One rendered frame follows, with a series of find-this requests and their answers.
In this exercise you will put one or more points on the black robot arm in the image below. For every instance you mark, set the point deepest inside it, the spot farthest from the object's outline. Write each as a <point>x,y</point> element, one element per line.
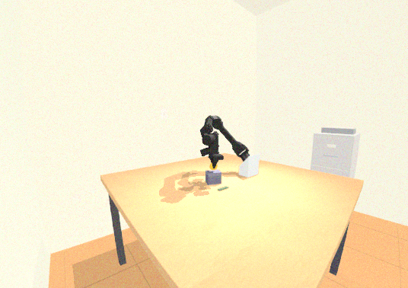
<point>209,138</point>

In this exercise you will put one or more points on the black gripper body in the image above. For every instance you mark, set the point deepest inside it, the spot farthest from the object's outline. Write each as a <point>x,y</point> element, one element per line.
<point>215,153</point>

